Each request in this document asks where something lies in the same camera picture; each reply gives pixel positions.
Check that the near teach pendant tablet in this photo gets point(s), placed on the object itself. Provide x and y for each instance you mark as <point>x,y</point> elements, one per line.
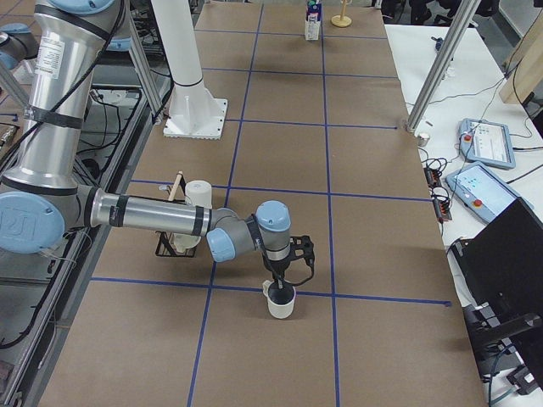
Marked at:
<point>481,190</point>

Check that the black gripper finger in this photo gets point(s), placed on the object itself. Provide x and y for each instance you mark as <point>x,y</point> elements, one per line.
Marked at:
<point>278,280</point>

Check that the white mug near on rack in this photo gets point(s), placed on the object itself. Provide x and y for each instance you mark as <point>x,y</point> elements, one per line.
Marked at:
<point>182,242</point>

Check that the white mug on rack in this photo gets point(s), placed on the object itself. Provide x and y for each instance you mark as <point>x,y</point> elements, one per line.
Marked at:
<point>182,242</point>
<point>198,193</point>

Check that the far teach pendant tablet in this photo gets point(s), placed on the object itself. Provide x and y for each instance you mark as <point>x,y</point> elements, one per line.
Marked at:
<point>486,142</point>

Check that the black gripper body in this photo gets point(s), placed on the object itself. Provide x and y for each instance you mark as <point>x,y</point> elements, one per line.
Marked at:
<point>276,268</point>

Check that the teach pendant tablet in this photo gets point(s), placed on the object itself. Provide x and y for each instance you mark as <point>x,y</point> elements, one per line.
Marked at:
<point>486,142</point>
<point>481,190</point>

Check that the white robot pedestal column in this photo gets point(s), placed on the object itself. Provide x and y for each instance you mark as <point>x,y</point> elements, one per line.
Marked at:
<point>193,111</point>

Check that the blue white milk carton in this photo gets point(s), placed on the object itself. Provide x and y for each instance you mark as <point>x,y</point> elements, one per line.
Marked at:
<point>313,20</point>

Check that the white mug grey inside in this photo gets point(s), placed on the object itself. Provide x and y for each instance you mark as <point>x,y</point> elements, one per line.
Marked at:
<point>280,303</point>

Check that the black power strip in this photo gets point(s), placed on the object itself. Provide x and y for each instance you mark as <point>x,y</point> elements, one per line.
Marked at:
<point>440,197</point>

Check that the aluminium frame post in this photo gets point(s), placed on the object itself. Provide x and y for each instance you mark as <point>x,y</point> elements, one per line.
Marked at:
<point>442,60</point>

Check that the black wire mug rack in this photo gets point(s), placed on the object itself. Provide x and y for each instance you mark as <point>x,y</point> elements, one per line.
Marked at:
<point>177,195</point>

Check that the wooden cup tree stand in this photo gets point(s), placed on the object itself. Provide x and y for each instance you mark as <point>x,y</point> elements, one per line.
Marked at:
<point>341,20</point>

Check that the black monitor on stand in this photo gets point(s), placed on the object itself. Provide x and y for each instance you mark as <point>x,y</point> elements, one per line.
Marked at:
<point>502,267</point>

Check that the small silver metal cup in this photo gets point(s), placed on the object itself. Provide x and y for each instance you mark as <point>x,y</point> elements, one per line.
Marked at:
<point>423,139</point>

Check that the white mug far on rack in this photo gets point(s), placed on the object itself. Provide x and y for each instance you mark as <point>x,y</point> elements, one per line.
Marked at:
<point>198,193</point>

